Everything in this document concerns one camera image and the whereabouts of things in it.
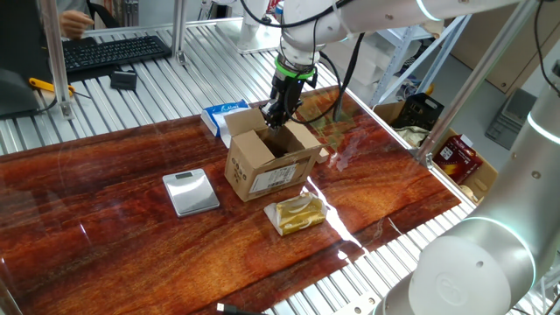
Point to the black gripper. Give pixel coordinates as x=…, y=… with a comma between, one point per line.
x=286, y=94

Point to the brown cardboard box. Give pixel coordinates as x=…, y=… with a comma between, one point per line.
x=262, y=175

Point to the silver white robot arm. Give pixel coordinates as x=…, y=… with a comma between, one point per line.
x=481, y=271

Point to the red product box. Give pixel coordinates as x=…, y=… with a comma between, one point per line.
x=457, y=158

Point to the large open cardboard carton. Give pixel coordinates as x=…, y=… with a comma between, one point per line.
x=481, y=181

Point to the person's bare hand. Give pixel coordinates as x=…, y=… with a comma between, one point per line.
x=74, y=24

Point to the blue tissue pack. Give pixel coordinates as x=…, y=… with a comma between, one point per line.
x=219, y=116

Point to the small light wooden block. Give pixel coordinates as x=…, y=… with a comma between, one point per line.
x=323, y=156

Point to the white stand on metal plate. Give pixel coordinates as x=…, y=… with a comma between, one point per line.
x=254, y=39

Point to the yellow packet in plastic wrap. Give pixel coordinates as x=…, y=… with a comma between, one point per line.
x=297, y=214

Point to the silver digital scale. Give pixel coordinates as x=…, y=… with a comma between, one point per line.
x=190, y=192

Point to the white metal shelf rack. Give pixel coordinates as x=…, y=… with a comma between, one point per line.
x=399, y=59

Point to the beige cloth bundle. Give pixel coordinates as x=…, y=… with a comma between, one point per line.
x=413, y=135

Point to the small black flat device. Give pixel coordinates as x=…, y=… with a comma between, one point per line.
x=123, y=80

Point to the black keyboard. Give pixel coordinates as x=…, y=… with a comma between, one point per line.
x=109, y=52

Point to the wood grain table mat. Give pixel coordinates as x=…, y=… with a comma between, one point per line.
x=131, y=240

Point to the grey equipment case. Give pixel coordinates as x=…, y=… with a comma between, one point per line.
x=507, y=118

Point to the light wooden cabinet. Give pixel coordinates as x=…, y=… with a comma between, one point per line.
x=520, y=61

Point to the black monitor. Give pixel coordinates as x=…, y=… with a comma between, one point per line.
x=22, y=44

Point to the aluminium frame post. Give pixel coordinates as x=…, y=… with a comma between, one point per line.
x=178, y=26
x=477, y=74
x=54, y=52

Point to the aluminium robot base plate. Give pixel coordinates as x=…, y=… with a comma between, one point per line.
x=356, y=306

